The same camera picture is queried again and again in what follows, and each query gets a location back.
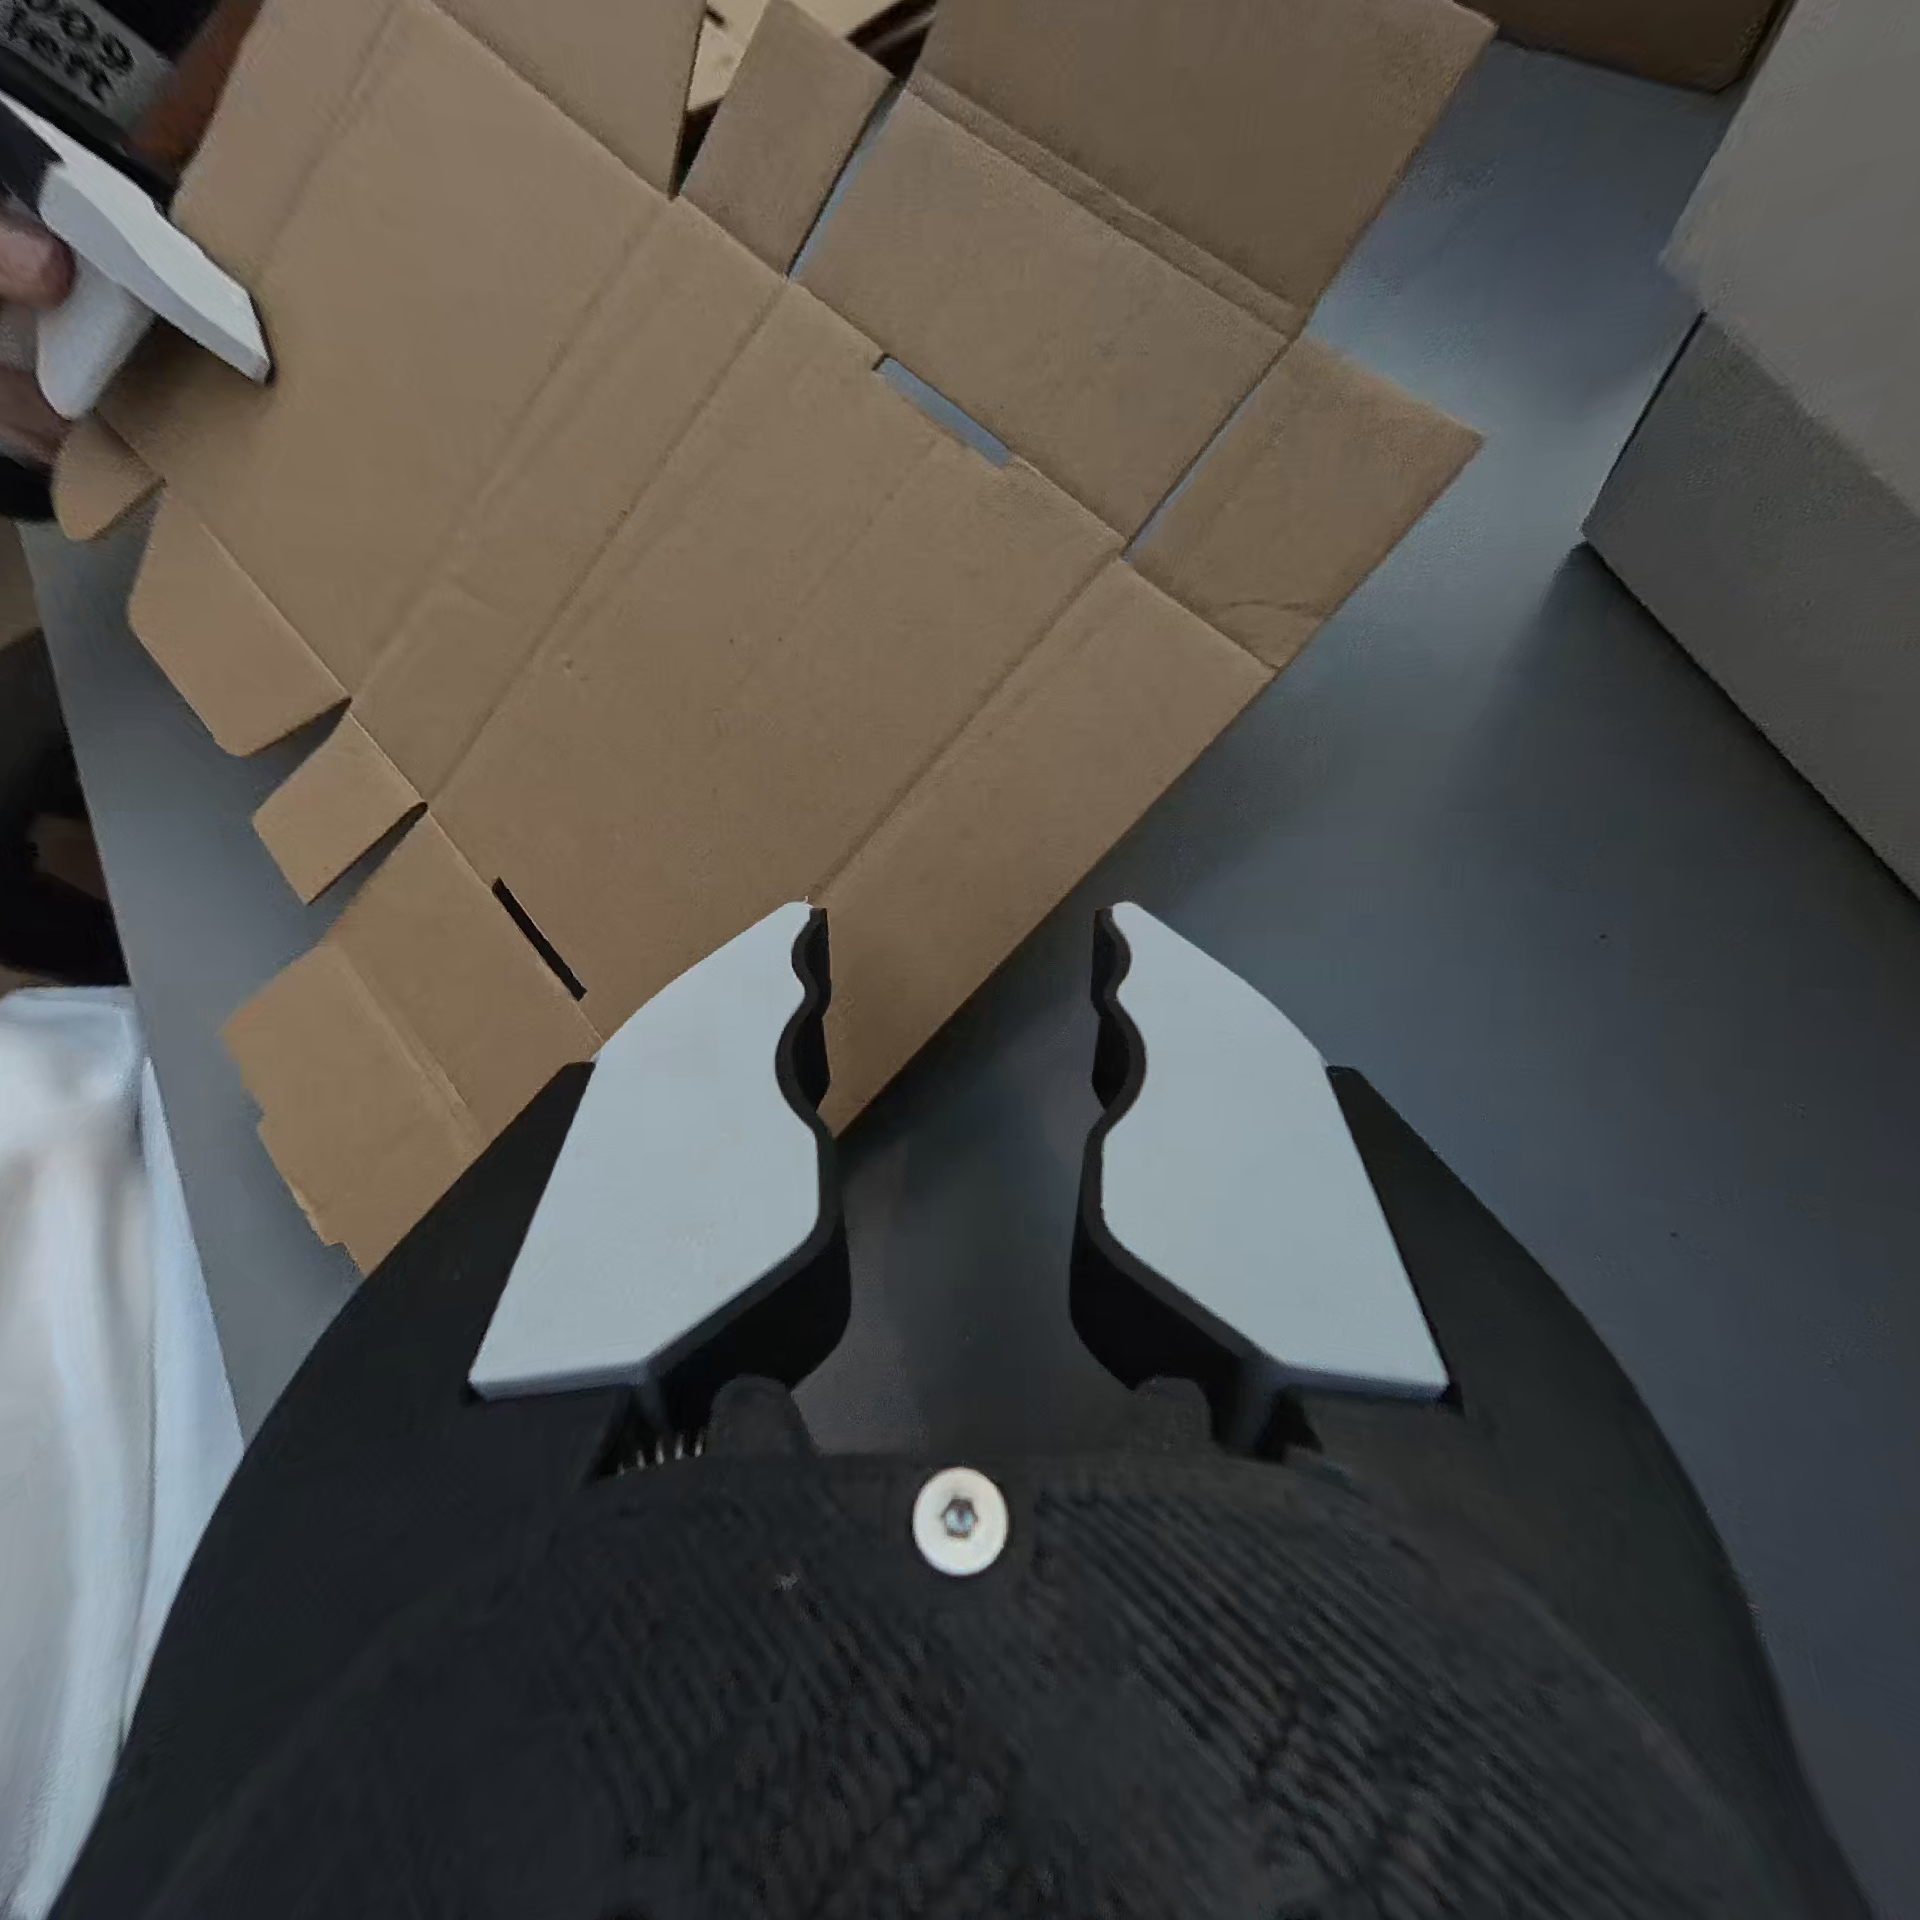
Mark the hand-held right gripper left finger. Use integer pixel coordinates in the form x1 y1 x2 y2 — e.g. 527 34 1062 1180
468 902 855 1433

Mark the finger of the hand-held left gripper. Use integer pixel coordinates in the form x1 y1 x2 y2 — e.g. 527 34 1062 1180
31 275 157 424
0 95 279 387

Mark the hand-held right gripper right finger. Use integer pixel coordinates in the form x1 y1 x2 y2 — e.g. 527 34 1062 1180
1067 902 1453 1455

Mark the brown cardboard folding box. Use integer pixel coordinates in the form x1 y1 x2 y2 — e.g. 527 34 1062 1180
53 0 1488 1268

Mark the person's left hand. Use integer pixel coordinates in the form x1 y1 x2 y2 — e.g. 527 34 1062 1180
0 204 77 466

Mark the person's white shirt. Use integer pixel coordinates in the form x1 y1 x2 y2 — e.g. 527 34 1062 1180
0 983 249 1920

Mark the stack of white cardboard boxes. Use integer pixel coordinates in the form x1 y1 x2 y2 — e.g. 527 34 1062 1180
1582 0 1920 903

